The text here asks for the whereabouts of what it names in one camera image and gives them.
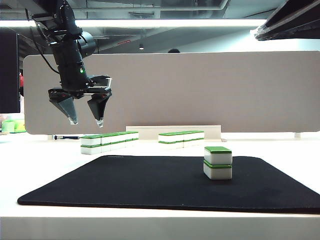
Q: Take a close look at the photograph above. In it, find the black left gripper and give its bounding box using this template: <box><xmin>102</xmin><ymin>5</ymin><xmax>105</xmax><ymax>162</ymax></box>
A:
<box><xmin>48</xmin><ymin>39</ymin><xmax>113</xmax><ymax>128</ymax></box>

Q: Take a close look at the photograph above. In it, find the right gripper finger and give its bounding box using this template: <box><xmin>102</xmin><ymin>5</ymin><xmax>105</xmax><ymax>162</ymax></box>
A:
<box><xmin>264</xmin><ymin>0</ymin><xmax>320</xmax><ymax>29</ymax></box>
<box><xmin>250</xmin><ymin>17</ymin><xmax>320</xmax><ymax>42</ymax></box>

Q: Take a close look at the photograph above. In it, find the green bag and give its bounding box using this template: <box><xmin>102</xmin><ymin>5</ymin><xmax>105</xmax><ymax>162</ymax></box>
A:
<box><xmin>14</xmin><ymin>119</ymin><xmax>26</xmax><ymax>133</ymax></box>

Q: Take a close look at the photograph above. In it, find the green and white box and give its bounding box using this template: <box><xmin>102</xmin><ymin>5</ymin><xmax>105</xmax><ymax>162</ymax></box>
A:
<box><xmin>1</xmin><ymin>119</ymin><xmax>16</xmax><ymax>133</ymax></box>

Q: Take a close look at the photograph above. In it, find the black monitor panel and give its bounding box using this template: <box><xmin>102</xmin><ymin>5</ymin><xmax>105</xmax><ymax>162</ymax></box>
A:
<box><xmin>0</xmin><ymin>27</ymin><xmax>21</xmax><ymax>114</ymax></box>

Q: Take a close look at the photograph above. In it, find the black rectangular desk mat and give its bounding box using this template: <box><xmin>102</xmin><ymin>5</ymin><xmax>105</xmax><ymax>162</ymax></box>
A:
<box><xmin>16</xmin><ymin>155</ymin><xmax>320</xmax><ymax>215</ymax></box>

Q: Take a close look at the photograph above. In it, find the grey fabric divider panel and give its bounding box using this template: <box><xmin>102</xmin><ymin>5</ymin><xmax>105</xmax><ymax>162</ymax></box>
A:
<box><xmin>23</xmin><ymin>50</ymin><xmax>320</xmax><ymax>136</ymax></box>

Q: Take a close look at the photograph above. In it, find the long ceiling light strip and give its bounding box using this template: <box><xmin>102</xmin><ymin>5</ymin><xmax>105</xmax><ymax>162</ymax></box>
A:
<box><xmin>0</xmin><ymin>19</ymin><xmax>266</xmax><ymax>28</ymax></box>

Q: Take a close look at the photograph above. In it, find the black camera bracket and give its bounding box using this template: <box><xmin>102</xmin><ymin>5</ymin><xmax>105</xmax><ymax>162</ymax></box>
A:
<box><xmin>87</xmin><ymin>74</ymin><xmax>108</xmax><ymax>88</ymax></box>

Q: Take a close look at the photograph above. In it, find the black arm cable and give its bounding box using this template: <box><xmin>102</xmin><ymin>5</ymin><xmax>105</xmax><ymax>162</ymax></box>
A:
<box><xmin>24</xmin><ymin>7</ymin><xmax>61</xmax><ymax>75</ymax></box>

